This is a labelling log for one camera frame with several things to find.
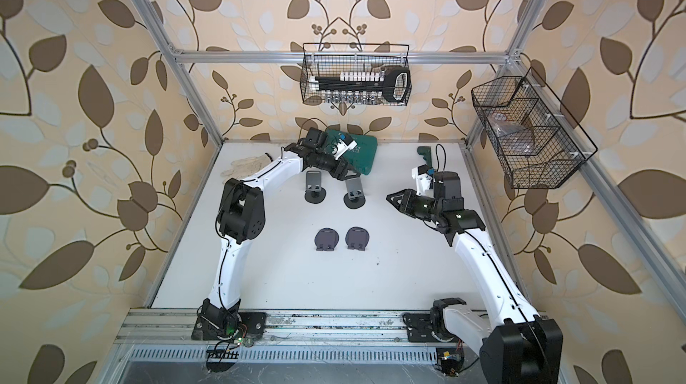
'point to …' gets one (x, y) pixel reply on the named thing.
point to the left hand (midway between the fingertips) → (351, 165)
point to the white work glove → (243, 168)
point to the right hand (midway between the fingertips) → (390, 199)
